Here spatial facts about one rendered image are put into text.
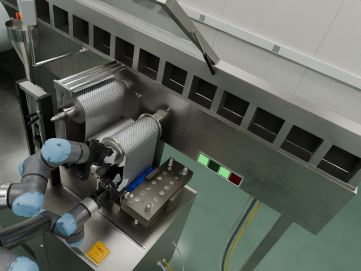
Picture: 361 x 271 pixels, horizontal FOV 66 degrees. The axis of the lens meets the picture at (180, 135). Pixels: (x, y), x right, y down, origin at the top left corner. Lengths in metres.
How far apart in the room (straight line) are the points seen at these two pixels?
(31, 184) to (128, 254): 0.61
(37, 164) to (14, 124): 1.01
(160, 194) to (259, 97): 0.66
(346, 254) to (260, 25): 2.52
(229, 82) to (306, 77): 2.43
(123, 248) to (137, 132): 0.53
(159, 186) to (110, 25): 0.82
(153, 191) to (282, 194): 0.60
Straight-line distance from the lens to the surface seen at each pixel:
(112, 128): 1.38
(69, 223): 1.16
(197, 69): 1.21
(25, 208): 0.92
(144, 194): 1.38
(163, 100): 1.36
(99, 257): 1.33
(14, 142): 1.85
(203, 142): 1.34
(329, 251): 3.07
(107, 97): 1.34
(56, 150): 0.92
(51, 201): 1.53
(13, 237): 1.10
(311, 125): 1.12
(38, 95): 1.23
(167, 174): 1.48
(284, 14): 3.45
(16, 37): 1.58
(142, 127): 1.29
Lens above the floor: 2.12
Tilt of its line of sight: 39 degrees down
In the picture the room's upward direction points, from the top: 15 degrees clockwise
